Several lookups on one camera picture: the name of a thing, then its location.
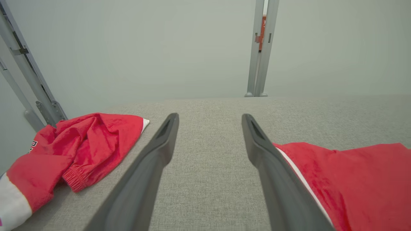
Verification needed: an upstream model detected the red garment with elastic hem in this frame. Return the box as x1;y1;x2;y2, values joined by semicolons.
0;112;150;231

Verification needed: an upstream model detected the grey metal rail with brackets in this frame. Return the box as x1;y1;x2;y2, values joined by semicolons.
0;0;68;127

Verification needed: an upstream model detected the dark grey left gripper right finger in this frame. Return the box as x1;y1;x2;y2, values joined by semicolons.
241;114;336;231

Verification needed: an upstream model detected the orange object behind post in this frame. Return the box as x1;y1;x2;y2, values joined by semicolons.
259;14;267;52

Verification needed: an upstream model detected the plain grey metal rail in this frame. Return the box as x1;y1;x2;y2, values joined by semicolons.
0;58;45;132

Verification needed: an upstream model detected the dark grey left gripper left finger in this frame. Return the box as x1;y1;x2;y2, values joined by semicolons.
84;113;179;231

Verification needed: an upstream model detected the grey metal double post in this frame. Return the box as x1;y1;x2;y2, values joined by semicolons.
245;0;280;98

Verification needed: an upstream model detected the red jersey with white stripes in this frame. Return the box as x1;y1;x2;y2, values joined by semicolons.
272;142;411;231

